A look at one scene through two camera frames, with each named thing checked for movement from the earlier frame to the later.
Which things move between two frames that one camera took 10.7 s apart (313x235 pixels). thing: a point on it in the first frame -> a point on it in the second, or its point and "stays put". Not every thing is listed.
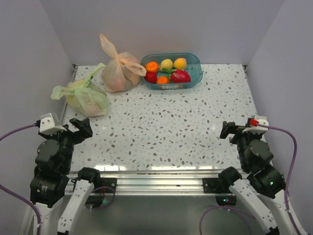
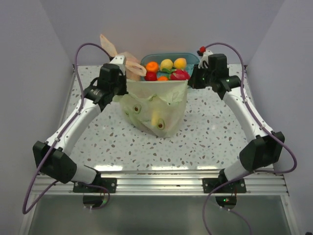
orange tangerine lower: [163, 80] stays put
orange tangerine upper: [152, 66] stays put
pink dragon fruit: [180, 76] stays put
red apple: [151, 77] stays put
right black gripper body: [241, 139] -> [203, 78]
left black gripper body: [68, 138] -> [119, 88]
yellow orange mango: [180, 63] stays put
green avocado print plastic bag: [89, 99] -> [156, 106]
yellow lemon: [166, 63] stays put
